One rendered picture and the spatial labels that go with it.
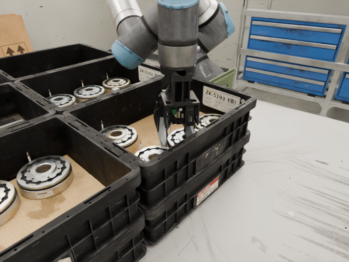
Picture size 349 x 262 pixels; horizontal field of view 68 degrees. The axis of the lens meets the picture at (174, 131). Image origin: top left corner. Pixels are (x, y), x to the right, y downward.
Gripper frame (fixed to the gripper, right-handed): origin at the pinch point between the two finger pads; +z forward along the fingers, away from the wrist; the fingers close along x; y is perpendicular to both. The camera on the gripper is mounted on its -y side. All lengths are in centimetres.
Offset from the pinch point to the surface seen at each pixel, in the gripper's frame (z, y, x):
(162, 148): -0.9, 3.4, -3.8
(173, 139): -0.8, -0.1, -0.5
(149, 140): 2.2, -5.4, -6.1
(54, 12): 11, -342, -100
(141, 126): 2.2, -12.8, -7.8
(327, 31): 3, -129, 140
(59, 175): -0.7, 8.6, -25.3
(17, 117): 2, -25, -45
